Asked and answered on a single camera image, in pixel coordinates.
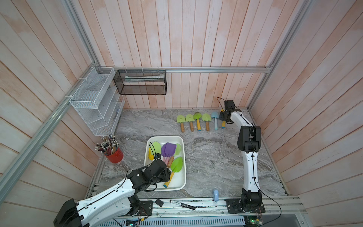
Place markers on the yellow plastic shovel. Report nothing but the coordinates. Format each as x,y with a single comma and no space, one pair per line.
223,123

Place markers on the white wire shelf rack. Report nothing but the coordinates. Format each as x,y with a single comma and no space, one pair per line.
98,102

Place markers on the pink handled purple shovel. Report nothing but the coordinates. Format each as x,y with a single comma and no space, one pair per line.
168,150

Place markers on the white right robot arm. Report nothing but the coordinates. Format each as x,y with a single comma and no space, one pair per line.
249,143

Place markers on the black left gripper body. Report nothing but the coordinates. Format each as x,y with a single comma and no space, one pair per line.
163,177

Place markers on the light blue shovel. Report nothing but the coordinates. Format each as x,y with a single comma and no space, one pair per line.
215,116

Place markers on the bright green yellow-handled shovel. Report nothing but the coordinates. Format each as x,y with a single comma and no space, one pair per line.
197,116

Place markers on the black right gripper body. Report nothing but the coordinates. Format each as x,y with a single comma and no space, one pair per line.
221,116

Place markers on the red pencil cup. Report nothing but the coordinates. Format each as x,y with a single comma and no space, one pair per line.
110,147

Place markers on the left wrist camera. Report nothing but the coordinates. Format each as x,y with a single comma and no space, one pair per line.
157,156

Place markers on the white storage box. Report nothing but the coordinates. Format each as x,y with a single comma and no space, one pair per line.
179,179

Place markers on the small black block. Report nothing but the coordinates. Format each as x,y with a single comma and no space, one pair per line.
159,202

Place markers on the light blue small bottle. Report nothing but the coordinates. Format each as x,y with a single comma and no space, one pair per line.
215,195

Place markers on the black marker pen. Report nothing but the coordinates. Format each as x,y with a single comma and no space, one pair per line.
182,204

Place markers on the black mesh basket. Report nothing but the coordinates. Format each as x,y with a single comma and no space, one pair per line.
141,82

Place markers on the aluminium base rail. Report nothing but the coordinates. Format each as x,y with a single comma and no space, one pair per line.
276,211

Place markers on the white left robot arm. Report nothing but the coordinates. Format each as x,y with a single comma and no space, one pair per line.
119,200

